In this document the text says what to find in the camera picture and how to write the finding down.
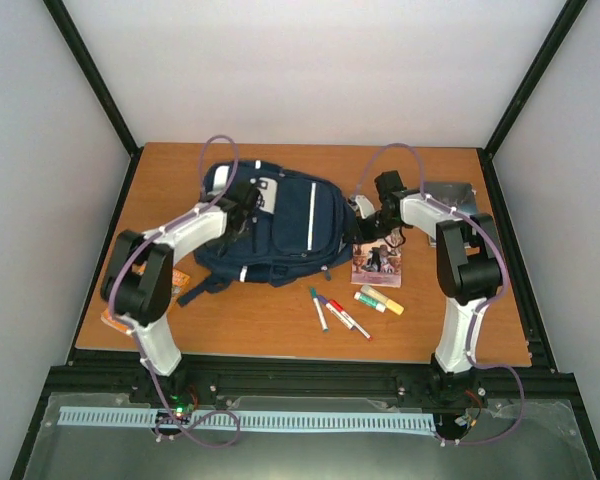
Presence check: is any pink Taming of Shrew book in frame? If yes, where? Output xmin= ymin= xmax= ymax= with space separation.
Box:
xmin=351 ymin=239 xmax=402 ymax=288

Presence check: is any navy blue student backpack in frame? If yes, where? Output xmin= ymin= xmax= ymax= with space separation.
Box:
xmin=177 ymin=159 xmax=357 ymax=307

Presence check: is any dark blue castle cover book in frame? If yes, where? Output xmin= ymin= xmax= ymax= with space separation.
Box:
xmin=424 ymin=181 xmax=478 ymax=216

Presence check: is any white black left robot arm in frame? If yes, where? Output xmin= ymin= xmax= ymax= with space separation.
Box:
xmin=101 ymin=181 xmax=260 ymax=403

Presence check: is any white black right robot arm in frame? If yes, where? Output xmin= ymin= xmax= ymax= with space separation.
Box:
xmin=350 ymin=171 xmax=509 ymax=404

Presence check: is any green label glue stick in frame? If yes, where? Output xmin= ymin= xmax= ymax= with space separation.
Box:
xmin=354 ymin=292 xmax=386 ymax=313

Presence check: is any yellow highlighter pen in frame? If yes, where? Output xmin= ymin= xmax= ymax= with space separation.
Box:
xmin=361 ymin=285 xmax=404 ymax=315

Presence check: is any red capped marker pen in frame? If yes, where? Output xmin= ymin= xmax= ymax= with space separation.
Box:
xmin=328 ymin=299 xmax=372 ymax=341

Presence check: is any green capped marker pen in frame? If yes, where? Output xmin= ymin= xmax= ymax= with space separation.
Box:
xmin=309 ymin=287 xmax=329 ymax=333

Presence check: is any purple capped marker pen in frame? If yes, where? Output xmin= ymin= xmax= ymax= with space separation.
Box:
xmin=318 ymin=295 xmax=355 ymax=330

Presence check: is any orange treehouse book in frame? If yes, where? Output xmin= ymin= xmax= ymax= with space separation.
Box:
xmin=100 ymin=265 xmax=191 ymax=334

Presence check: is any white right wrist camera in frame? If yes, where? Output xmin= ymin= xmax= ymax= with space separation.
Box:
xmin=349 ymin=194 xmax=376 ymax=219

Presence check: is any light blue slotted cable duct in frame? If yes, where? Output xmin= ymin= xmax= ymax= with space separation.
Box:
xmin=57 ymin=406 xmax=436 ymax=436

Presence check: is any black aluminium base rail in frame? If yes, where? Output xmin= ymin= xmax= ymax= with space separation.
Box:
xmin=43 ymin=351 xmax=583 ymax=413

